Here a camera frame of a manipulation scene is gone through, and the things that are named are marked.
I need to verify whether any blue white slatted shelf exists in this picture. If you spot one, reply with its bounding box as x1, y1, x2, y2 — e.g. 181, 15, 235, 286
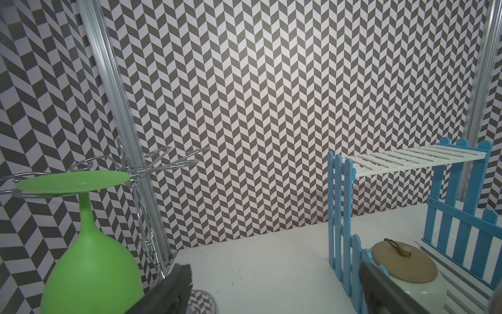
327, 137, 501, 313

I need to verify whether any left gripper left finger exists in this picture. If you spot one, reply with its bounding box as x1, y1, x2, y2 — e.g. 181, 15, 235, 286
126, 264, 192, 314

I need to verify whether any cream canister brown lid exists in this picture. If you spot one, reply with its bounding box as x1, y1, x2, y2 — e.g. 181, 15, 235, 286
371, 238, 447, 313

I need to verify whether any green plastic wine glass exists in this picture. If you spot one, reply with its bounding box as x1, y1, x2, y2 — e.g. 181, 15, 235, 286
16, 171, 145, 313

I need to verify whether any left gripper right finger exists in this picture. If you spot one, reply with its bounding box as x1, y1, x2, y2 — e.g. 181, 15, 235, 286
359, 261, 428, 313

